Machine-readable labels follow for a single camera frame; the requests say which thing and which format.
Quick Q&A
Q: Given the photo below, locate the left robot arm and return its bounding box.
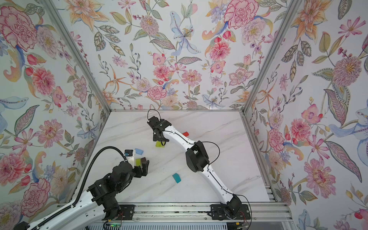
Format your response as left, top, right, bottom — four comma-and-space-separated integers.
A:
14, 158, 150, 230

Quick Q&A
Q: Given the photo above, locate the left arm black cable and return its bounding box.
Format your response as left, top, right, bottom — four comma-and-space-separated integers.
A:
25, 146, 127, 230

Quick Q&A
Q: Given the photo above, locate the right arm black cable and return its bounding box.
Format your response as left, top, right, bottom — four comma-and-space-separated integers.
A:
147, 109, 253, 230

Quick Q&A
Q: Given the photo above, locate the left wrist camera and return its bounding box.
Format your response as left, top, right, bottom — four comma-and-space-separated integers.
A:
124, 149, 135, 168

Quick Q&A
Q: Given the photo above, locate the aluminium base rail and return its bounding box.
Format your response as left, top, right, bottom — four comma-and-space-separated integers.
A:
45, 202, 294, 223

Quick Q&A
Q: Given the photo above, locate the light blue wood block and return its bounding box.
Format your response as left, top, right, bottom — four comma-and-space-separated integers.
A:
135, 148, 144, 155

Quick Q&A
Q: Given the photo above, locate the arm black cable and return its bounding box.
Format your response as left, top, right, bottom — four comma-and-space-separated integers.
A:
147, 109, 253, 230
25, 146, 127, 230

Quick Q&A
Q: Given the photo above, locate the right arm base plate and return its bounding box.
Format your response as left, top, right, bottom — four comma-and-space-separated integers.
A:
207, 204, 251, 220

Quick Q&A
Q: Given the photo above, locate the teal wood block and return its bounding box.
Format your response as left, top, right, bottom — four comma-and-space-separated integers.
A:
172, 173, 181, 184

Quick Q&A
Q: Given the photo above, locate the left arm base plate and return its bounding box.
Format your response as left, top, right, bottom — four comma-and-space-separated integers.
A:
103, 205, 136, 220

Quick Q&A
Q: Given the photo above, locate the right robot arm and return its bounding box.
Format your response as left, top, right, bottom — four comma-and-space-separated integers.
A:
147, 116, 242, 219

